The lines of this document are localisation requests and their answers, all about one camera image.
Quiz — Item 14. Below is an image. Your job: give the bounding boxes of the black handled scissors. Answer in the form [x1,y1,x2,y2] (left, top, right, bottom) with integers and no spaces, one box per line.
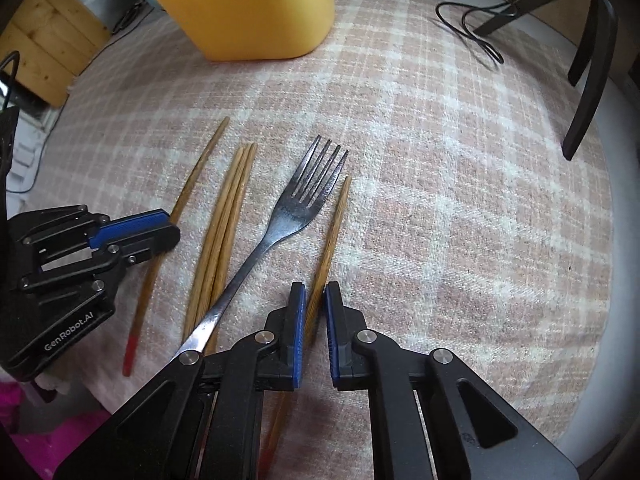
[112,2,146,36]

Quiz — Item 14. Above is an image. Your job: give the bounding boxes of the pine plank board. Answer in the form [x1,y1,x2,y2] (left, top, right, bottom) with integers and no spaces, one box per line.
[0,0,113,108]

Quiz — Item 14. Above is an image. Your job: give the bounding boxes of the white power strip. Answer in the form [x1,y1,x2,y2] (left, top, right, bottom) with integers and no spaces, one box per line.
[10,105,58,193]

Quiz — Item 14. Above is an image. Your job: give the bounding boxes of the yellow plastic container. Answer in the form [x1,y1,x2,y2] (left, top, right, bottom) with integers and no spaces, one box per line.
[122,0,335,61]

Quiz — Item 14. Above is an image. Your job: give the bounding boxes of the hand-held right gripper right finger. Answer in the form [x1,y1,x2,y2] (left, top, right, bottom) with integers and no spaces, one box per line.
[322,281,581,480]

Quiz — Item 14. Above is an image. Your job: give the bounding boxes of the pink clothing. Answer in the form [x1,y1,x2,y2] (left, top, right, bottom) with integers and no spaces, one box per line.
[0,382,111,480]

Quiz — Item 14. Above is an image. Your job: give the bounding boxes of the pink checkered table cloth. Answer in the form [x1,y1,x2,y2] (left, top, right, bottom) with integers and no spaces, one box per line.
[0,0,616,480]

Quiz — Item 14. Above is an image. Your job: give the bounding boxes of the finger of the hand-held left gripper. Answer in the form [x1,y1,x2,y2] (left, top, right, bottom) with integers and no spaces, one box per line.
[20,222,182,293]
[10,204,173,252]

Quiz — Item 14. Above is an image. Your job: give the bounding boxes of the metal fork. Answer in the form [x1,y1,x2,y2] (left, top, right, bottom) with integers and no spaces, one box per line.
[177,135,349,356]

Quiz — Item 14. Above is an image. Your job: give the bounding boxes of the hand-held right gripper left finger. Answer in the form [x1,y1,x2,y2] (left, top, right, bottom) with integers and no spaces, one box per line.
[52,282,307,480]

